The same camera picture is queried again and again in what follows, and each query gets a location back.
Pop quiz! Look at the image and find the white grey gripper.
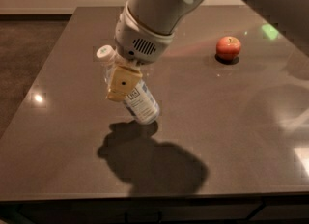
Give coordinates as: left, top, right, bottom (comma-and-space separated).
106, 4, 175, 102

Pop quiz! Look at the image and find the blue plastic water bottle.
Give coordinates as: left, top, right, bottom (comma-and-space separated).
96, 45, 160, 125

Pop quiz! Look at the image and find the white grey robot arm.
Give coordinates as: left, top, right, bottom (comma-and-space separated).
107, 0, 309, 101

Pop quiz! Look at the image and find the red apple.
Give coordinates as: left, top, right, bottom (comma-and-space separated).
216, 36, 241, 61

